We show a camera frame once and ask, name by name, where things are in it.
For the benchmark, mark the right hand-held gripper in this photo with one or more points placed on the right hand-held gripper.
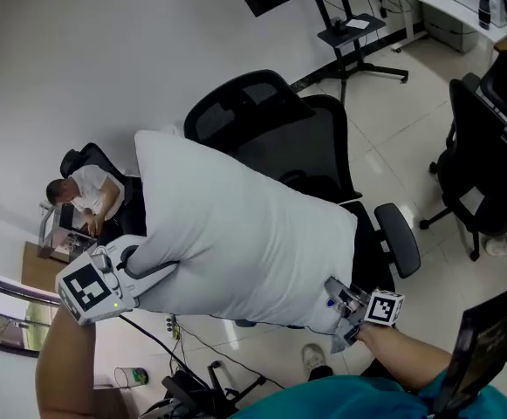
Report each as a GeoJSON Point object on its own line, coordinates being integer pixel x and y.
{"type": "Point", "coordinates": [384, 307]}

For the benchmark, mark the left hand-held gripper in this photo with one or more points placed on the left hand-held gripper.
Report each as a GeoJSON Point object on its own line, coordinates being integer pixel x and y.
{"type": "Point", "coordinates": [83, 293]}

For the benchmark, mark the white pillow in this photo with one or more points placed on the white pillow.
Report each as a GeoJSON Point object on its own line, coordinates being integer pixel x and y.
{"type": "Point", "coordinates": [235, 234]}

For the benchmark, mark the person's right forearm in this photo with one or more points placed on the person's right forearm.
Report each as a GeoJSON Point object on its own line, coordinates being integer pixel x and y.
{"type": "Point", "coordinates": [401, 356]}

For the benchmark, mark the person's left forearm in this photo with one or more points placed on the person's left forearm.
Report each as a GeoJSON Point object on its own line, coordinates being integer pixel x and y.
{"type": "Point", "coordinates": [70, 365]}

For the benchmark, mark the black television stand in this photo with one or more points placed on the black television stand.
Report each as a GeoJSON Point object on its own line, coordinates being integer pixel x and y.
{"type": "Point", "coordinates": [349, 59]}

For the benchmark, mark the person's grey shoe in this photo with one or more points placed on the person's grey shoe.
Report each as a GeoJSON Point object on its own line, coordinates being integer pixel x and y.
{"type": "Point", "coordinates": [313, 358]}

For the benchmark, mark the white power strip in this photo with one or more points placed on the white power strip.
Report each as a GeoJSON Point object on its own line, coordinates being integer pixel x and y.
{"type": "Point", "coordinates": [172, 326]}

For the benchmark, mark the person's teal shirt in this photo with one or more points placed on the person's teal shirt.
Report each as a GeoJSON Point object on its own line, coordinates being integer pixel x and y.
{"type": "Point", "coordinates": [344, 400]}

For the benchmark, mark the clear waste bin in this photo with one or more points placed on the clear waste bin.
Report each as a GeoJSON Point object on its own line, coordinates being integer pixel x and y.
{"type": "Point", "coordinates": [133, 377]}

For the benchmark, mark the black swivel chair base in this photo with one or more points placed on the black swivel chair base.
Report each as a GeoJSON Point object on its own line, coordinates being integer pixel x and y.
{"type": "Point", "coordinates": [200, 391]}

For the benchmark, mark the glass sliding door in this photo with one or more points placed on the glass sliding door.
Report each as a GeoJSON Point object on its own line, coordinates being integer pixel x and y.
{"type": "Point", "coordinates": [0, 321]}

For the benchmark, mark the black glossy panel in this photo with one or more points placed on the black glossy panel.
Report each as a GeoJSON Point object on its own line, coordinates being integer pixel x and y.
{"type": "Point", "coordinates": [484, 347]}

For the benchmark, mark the black mesh office chair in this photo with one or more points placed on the black mesh office chair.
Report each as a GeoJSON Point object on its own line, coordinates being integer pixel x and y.
{"type": "Point", "coordinates": [296, 146]}

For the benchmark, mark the black office chair with headrest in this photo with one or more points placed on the black office chair with headrest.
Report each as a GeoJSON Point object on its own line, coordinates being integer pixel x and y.
{"type": "Point", "coordinates": [467, 146]}

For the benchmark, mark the white paper sheet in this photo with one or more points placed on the white paper sheet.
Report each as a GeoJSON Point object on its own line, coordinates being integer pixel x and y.
{"type": "Point", "coordinates": [358, 23]}

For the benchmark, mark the grey computer tower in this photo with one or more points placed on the grey computer tower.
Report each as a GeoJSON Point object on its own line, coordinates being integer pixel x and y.
{"type": "Point", "coordinates": [451, 26]}

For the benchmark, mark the black bottle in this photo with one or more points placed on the black bottle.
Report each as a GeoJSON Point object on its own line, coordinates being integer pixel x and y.
{"type": "Point", "coordinates": [484, 11]}

